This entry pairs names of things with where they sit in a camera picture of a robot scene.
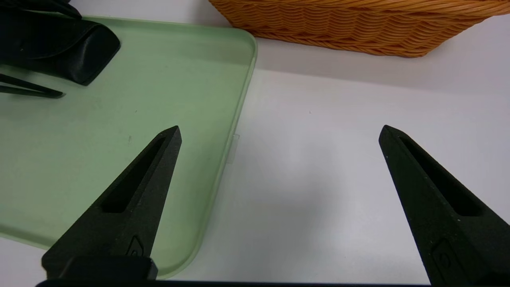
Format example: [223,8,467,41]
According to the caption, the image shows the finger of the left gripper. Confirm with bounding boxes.
[0,0,82,20]

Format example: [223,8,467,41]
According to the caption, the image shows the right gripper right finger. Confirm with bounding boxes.
[378,124,510,287]

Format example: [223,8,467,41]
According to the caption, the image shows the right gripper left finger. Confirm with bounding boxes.
[41,125,182,280]

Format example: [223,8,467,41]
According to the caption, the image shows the black glasses case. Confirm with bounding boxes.
[0,16,121,86]

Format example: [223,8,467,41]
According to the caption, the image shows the orange wicker basket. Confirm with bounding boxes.
[208,0,510,59]

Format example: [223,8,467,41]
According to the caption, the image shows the light green plastic tray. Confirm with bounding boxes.
[0,16,258,279]

